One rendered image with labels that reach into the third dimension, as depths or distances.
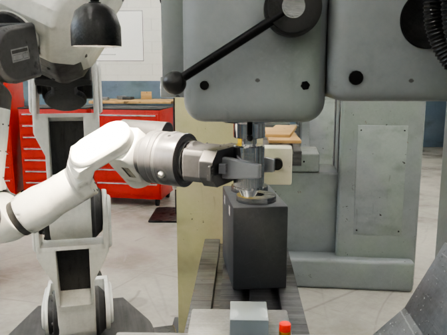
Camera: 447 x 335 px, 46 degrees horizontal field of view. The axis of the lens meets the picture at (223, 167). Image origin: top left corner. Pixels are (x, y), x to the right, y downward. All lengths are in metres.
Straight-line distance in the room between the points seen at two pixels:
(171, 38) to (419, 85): 0.34
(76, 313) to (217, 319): 0.82
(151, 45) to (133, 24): 0.50
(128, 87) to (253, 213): 8.94
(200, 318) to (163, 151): 0.26
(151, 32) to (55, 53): 8.89
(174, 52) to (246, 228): 0.49
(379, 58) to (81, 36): 0.40
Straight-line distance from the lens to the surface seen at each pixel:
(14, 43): 0.98
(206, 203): 2.60
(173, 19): 0.78
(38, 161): 5.87
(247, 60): 0.69
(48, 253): 1.45
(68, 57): 1.10
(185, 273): 2.72
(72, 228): 1.40
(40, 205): 0.93
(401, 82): 0.70
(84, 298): 1.57
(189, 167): 0.81
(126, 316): 1.87
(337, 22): 0.69
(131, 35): 10.02
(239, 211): 1.13
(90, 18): 0.79
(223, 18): 0.70
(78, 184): 0.90
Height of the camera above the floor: 1.38
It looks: 10 degrees down
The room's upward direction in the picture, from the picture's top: straight up
